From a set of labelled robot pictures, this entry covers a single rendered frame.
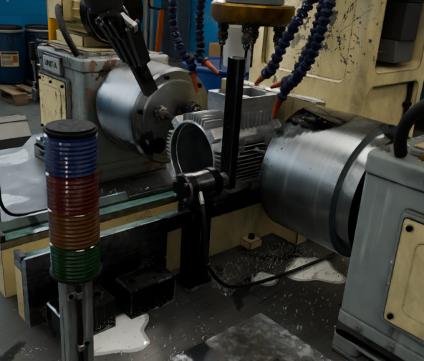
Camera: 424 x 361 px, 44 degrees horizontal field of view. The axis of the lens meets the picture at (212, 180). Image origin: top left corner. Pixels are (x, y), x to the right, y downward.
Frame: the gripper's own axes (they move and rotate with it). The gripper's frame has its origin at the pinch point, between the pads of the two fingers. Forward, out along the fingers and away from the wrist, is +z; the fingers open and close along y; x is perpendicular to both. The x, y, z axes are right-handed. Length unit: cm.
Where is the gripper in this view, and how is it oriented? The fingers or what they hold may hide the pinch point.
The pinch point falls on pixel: (144, 78)
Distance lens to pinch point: 110.0
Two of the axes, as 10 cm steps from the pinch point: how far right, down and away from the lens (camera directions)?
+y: -6.6, -3.1, 6.9
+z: 3.2, 7.1, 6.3
